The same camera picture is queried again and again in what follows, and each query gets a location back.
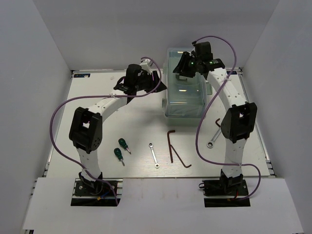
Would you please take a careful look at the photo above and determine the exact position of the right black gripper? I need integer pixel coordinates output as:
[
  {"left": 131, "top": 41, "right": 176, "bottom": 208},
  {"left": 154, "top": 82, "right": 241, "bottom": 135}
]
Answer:
[{"left": 172, "top": 52, "right": 200, "bottom": 78}]

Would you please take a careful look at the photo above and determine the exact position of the purple cable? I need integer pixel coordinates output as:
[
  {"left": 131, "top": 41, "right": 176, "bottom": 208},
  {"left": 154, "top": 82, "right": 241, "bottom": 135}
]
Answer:
[
  {"left": 191, "top": 36, "right": 261, "bottom": 202},
  {"left": 50, "top": 57, "right": 161, "bottom": 207}
]

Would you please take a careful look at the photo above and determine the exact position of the green plastic toolbox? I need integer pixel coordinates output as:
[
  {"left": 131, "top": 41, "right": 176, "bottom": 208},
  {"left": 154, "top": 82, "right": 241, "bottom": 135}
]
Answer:
[{"left": 162, "top": 48, "right": 213, "bottom": 126}]

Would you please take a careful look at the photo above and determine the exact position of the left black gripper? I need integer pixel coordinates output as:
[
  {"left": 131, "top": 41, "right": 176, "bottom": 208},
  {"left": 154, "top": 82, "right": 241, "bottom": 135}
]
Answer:
[{"left": 135, "top": 70, "right": 168, "bottom": 93}]

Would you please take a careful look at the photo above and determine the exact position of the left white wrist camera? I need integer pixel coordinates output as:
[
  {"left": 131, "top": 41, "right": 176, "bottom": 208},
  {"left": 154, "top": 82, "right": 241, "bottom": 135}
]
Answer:
[{"left": 140, "top": 58, "right": 154, "bottom": 74}]

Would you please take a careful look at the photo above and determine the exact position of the green stubby screwdriver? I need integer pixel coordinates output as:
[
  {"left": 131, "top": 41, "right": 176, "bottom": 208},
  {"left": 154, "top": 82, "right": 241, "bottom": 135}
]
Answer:
[
  {"left": 114, "top": 148, "right": 125, "bottom": 166},
  {"left": 118, "top": 138, "right": 132, "bottom": 154}
]

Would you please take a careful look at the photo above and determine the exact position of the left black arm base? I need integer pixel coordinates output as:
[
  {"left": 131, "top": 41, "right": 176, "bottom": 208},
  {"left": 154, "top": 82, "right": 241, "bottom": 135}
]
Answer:
[{"left": 70, "top": 178, "right": 123, "bottom": 207}]

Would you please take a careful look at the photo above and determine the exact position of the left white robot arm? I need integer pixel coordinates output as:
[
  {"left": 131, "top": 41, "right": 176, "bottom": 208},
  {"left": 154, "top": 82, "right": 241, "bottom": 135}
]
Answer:
[{"left": 69, "top": 58, "right": 167, "bottom": 195}]

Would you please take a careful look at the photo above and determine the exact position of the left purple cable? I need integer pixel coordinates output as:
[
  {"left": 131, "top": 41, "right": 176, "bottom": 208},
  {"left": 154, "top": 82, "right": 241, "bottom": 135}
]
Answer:
[{"left": 50, "top": 57, "right": 161, "bottom": 207}]

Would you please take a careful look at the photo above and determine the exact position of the large silver ratchet wrench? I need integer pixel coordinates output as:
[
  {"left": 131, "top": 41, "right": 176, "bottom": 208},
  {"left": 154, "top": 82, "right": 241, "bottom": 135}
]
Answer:
[{"left": 207, "top": 128, "right": 221, "bottom": 149}]

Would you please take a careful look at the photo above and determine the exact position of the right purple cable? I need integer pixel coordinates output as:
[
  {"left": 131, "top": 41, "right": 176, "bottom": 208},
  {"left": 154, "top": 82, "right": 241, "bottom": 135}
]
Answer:
[{"left": 191, "top": 36, "right": 261, "bottom": 202}]

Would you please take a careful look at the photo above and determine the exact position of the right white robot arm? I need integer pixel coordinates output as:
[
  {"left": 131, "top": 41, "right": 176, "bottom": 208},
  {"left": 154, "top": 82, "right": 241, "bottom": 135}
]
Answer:
[{"left": 173, "top": 41, "right": 257, "bottom": 195}]

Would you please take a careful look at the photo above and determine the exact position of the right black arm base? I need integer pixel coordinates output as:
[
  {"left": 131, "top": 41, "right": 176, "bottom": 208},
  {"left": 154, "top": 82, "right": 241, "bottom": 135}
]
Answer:
[{"left": 198, "top": 172, "right": 251, "bottom": 208}]

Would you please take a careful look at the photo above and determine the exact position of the small silver wrench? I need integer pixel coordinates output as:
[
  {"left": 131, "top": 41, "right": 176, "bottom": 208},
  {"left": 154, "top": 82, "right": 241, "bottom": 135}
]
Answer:
[{"left": 149, "top": 143, "right": 159, "bottom": 169}]

